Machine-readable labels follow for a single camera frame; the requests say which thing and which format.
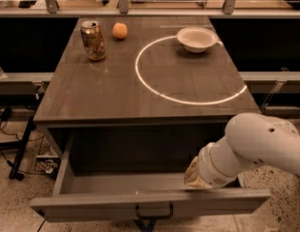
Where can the black stand leg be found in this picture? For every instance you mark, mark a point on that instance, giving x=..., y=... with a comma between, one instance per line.
x=14, y=174

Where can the wire mesh basket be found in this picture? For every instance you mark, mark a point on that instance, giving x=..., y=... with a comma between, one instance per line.
x=47, y=161

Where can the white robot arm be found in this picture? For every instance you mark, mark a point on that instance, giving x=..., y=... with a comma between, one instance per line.
x=250, y=141

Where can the grey top drawer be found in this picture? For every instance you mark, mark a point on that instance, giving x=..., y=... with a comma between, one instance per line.
x=82, y=196

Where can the metal rail frame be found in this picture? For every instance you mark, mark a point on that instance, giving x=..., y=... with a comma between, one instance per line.
x=24, y=83

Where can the grey drawer cabinet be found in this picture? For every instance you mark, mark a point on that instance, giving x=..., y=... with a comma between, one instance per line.
x=149, y=106

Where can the white bowl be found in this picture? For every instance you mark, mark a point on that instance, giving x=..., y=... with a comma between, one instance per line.
x=196, y=39

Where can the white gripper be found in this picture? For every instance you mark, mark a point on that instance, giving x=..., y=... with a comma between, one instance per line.
x=208, y=168

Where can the orange fruit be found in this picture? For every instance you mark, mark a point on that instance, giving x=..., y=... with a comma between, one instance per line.
x=120, y=31

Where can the gold soda can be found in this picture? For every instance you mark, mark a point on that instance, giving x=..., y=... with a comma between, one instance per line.
x=93, y=40

